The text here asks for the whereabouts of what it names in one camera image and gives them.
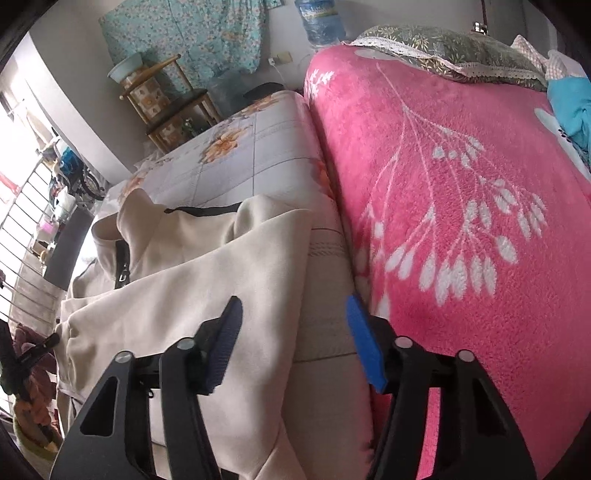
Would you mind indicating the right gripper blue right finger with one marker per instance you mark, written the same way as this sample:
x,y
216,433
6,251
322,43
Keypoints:
x,y
371,341

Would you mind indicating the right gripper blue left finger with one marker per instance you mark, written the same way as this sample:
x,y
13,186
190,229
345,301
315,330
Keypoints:
x,y
215,341

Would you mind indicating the beige zip jacket black trim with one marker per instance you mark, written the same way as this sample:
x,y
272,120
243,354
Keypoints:
x,y
293,403

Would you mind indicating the cyan cartoon clothing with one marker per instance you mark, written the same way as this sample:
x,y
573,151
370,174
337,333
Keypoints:
x,y
570,101

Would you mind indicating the pink floral fleece blanket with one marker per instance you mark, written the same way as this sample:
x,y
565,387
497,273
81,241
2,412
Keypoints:
x,y
469,225

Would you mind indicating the dark low cabinet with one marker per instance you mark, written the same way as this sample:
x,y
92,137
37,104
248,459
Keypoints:
x,y
61,262

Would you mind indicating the person in maroon trousers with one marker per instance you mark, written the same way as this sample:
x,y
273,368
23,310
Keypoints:
x,y
42,390

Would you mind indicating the blue bicycle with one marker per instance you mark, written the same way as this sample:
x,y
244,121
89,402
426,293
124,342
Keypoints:
x,y
73,174

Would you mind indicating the wooden chair black seat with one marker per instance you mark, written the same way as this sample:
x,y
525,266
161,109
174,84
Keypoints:
x,y
162,117

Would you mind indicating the patterned cardboard box stack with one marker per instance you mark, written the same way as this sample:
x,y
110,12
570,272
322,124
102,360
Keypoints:
x,y
168,84

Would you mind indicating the teal plastic basin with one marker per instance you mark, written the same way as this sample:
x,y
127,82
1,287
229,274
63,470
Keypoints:
x,y
125,67

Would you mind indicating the grey patterned pillow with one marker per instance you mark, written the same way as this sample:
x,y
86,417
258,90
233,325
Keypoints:
x,y
465,58

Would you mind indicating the blue water jug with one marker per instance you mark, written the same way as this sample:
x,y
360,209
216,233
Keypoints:
x,y
321,21

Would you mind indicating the wall power socket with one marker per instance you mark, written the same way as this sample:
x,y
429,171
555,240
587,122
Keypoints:
x,y
282,58

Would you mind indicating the teal floral wall cloth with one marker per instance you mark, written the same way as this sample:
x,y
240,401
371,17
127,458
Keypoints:
x,y
212,38

